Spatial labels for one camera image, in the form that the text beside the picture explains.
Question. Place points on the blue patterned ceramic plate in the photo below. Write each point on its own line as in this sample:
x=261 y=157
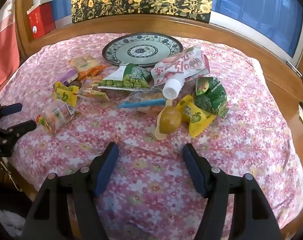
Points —
x=141 y=51

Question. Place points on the clear packet with orange snack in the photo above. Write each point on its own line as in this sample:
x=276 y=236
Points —
x=92 y=88

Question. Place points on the yellow candy packet green apple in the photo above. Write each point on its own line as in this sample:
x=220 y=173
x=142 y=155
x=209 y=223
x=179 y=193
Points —
x=194 y=115

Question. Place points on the red box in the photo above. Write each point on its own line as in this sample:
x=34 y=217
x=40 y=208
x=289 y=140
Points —
x=41 y=20

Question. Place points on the olive green jelly cup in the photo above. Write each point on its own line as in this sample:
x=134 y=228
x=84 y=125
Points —
x=169 y=120

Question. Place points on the clear bag with blue clip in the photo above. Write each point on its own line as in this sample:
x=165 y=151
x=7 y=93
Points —
x=146 y=97

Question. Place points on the blue tinted window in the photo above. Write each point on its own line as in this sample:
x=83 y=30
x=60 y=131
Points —
x=256 y=12

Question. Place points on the purple snack packet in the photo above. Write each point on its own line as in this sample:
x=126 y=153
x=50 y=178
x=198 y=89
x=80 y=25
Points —
x=70 y=76

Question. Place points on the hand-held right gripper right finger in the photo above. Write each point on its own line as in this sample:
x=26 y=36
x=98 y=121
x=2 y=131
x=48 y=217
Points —
x=195 y=170

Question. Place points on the pink floral blanket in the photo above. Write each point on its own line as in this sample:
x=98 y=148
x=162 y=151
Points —
x=146 y=205

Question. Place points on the clear multicolour candy packet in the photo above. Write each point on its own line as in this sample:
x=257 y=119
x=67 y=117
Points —
x=56 y=115

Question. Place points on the small yellow candy packet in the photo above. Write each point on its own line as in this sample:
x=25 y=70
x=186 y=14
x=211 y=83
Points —
x=65 y=95

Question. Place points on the green crinkled snack packet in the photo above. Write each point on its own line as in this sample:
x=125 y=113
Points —
x=214 y=97

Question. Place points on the wooden window ledge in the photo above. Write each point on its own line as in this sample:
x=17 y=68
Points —
x=216 y=33

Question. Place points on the white pink spout pouch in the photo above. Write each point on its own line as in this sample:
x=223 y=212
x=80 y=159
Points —
x=181 y=65

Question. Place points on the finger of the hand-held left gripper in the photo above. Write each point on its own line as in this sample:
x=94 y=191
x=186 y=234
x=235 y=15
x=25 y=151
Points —
x=11 y=108
x=24 y=126

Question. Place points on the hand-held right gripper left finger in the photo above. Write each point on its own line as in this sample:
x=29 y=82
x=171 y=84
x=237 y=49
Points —
x=106 y=170

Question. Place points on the sunflower field painting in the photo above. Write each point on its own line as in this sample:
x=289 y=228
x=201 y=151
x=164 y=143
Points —
x=141 y=0

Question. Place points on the pink hanging cloth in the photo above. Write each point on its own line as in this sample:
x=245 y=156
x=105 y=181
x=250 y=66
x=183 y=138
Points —
x=4 y=55

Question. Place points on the green pea snack packet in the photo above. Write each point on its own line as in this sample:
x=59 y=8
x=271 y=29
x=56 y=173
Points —
x=121 y=82

